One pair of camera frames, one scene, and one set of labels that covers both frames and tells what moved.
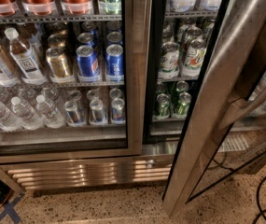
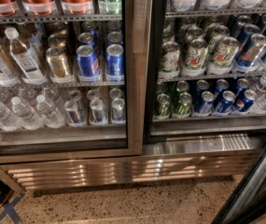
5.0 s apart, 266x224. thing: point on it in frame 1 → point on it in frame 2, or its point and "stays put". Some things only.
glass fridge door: x=237 y=115 → x=258 y=199
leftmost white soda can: x=170 y=61 stays put
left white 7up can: x=194 y=58 stays put
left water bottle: x=1 y=116 stays put
